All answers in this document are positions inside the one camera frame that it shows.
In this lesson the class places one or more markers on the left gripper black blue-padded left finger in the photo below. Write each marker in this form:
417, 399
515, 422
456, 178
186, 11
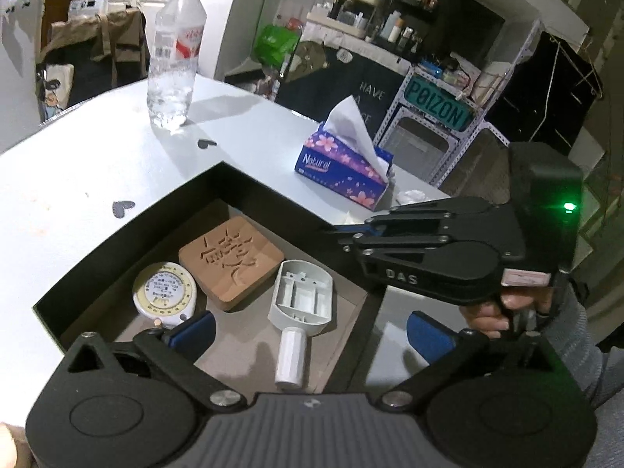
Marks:
174, 353

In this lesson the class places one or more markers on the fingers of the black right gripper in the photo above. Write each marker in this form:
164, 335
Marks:
446, 226

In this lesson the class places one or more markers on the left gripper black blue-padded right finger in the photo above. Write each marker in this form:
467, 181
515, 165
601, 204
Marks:
448, 356

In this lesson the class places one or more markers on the grey plastic scoop-shaped holder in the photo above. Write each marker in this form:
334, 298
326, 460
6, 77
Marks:
301, 308

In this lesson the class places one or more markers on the grey sleeved right forearm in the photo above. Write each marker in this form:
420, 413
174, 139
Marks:
598, 374

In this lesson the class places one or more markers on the person's right hand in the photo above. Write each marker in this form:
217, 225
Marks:
489, 317

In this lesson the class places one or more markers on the round white tape measure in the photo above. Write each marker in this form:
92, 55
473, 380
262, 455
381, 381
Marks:
165, 291

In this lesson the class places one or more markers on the purple floral tissue box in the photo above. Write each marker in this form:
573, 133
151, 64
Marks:
340, 156

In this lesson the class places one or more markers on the carved wooden square block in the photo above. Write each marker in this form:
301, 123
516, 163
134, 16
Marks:
230, 261

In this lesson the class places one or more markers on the green poizon sign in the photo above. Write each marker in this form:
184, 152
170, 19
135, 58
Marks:
443, 107

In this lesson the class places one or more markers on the green plastic bag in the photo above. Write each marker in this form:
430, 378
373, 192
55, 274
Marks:
273, 44

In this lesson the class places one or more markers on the clear plastic water bottle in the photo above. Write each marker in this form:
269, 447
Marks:
174, 59

